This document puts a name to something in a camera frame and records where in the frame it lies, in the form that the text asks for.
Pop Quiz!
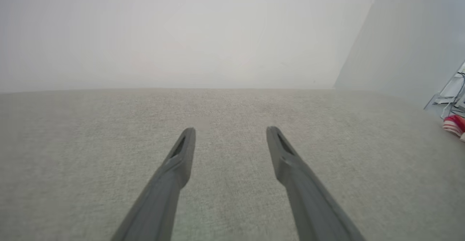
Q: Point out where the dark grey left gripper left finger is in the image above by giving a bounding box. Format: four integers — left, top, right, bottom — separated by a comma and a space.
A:
110, 127, 196, 241

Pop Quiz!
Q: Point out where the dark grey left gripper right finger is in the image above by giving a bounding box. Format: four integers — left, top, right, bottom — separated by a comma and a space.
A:
266, 126, 366, 241

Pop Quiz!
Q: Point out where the white wall shelf with cables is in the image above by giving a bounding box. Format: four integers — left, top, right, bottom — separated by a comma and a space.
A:
423, 61, 465, 120

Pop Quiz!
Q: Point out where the red and white shirt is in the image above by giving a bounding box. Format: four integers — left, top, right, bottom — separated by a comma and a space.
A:
442, 114, 465, 142

